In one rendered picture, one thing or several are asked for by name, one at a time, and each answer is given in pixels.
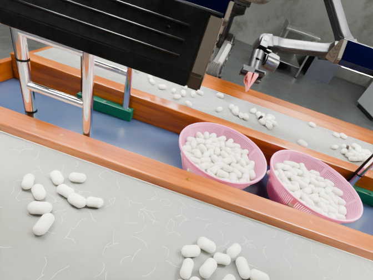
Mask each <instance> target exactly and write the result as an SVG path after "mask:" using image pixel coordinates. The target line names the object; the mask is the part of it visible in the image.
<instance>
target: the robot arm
mask: <svg viewBox="0 0 373 280"><path fill-rule="evenodd" d="M324 3H325V7H326V11H327V14H328V17H329V21H330V24H331V28H332V31H333V34H334V38H335V42H333V43H330V42H329V43H320V42H310V41H302V40H297V39H288V38H281V37H278V36H273V35H272V34H267V33H263V34H261V35H260V37H259V38H258V39H257V40H256V41H255V42H254V43H253V51H252V53H251V56H250V59H249V63H248V65H245V64H244V65H243V67H242V68H241V70H240V72H239V75H243V76H245V77H244V80H243V81H244V84H245V91H246V92H247V91H248V90H249V88H250V86H251V85H252V84H253V83H256V84H259V83H260V81H261V79H262V78H263V77H264V76H265V74H266V72H265V71H262V70H260V68H261V67H262V68H265V69H267V70H268V71H271V72H274V71H275V70H276V69H277V67H278V65H279V62H280V61H279V59H280V57H279V56H277V55H276V54H274V53H275V52H276V53H288V54H298V55H304V56H314V57H317V58H318V59H319V60H325V61H328V59H326V55H327V54H328V52H329V51H330V50H331V49H332V48H333V47H334V46H335V45H336V44H337V43H338V42H339V41H340V40H341V39H342V38H344V37H345V38H347V39H350V40H353V41H356V42H357V39H354V38H353V36H352V35H351V33H350V30H349V27H348V25H347V21H346V18H345V14H344V10H343V8H342V4H341V1H340V0H324Z"/></svg>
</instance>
